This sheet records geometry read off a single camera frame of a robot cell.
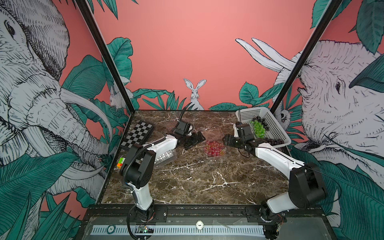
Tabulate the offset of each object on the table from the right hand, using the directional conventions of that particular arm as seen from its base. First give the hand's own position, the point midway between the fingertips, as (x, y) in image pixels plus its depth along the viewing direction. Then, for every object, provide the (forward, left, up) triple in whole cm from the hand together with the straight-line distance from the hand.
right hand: (226, 137), depth 90 cm
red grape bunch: (-2, +7, -10) cm, 12 cm away
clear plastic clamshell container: (+4, +4, -11) cm, 13 cm away
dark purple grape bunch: (+22, -31, -10) cm, 39 cm away
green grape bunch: (+13, -26, -8) cm, 30 cm away
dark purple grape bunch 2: (+2, -34, -8) cm, 35 cm away
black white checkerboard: (+7, +59, -8) cm, 60 cm away
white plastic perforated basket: (+11, -37, -8) cm, 39 cm away
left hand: (-1, +14, -2) cm, 14 cm away
